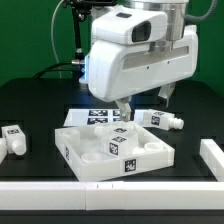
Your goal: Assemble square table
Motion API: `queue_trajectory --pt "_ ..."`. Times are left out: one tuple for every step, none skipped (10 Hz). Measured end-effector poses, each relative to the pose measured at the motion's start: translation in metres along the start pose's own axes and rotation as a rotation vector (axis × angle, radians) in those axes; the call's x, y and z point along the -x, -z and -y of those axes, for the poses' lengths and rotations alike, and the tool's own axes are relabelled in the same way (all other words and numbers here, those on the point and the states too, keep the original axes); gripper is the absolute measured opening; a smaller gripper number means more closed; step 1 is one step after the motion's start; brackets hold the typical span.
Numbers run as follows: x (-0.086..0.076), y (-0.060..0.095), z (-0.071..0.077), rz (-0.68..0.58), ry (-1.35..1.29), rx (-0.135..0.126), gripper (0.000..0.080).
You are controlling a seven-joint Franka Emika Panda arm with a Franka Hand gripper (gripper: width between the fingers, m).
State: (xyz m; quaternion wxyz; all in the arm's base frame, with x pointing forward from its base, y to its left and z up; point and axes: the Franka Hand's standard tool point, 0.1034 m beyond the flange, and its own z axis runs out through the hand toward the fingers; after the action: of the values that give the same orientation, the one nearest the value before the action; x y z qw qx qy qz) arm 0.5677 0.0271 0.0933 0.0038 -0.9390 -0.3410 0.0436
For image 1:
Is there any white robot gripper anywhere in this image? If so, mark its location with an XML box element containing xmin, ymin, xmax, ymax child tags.
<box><xmin>88</xmin><ymin>25</ymin><xmax>198</xmax><ymax>122</ymax></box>

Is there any white marker sheet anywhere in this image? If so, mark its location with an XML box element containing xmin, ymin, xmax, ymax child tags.
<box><xmin>63</xmin><ymin>108</ymin><xmax>151</xmax><ymax>128</ymax></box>

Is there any grey corrugated hose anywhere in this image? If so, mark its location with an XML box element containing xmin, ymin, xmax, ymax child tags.
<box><xmin>183</xmin><ymin>0</ymin><xmax>218</xmax><ymax>24</ymax></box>

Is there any white square tabletop tray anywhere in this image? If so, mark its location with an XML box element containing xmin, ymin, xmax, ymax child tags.
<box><xmin>55</xmin><ymin>121</ymin><xmax>175</xmax><ymax>182</ymax></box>

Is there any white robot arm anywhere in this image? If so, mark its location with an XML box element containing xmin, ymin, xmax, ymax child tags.
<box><xmin>87</xmin><ymin>0</ymin><xmax>198</xmax><ymax>121</ymax></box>

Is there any white left barrier piece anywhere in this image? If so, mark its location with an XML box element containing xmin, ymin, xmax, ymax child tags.
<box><xmin>0</xmin><ymin>138</ymin><xmax>7</xmax><ymax>164</ymax></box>

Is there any white thin cable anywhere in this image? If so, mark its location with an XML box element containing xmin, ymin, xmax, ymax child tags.
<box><xmin>50</xmin><ymin>0</ymin><xmax>65</xmax><ymax>79</ymax></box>

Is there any black cable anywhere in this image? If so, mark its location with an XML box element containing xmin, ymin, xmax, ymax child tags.
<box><xmin>32</xmin><ymin>61</ymin><xmax>78</xmax><ymax>80</ymax></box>

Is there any white front barrier wall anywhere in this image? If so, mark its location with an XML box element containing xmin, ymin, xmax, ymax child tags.
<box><xmin>0</xmin><ymin>182</ymin><xmax>224</xmax><ymax>210</ymax></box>

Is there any black camera stand pole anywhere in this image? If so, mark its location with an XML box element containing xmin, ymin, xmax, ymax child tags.
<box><xmin>63</xmin><ymin>0</ymin><xmax>117</xmax><ymax>77</ymax></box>

